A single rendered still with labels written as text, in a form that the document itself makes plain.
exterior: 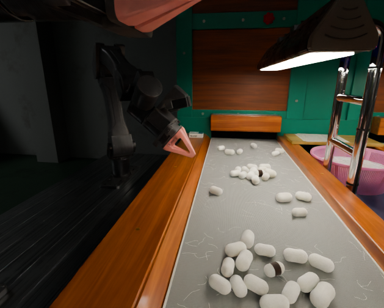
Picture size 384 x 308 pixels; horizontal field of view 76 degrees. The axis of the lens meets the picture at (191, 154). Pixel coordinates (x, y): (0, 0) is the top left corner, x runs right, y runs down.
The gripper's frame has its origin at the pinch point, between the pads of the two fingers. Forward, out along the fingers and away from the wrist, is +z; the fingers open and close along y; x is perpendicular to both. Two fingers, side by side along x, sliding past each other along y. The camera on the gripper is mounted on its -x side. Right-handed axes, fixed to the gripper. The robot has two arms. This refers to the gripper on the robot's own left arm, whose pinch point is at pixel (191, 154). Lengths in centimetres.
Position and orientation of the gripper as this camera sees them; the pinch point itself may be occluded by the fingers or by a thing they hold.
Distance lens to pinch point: 64.3
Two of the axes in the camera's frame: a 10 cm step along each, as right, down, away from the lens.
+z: 7.5, 6.6, 0.8
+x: -6.4, 7.0, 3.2
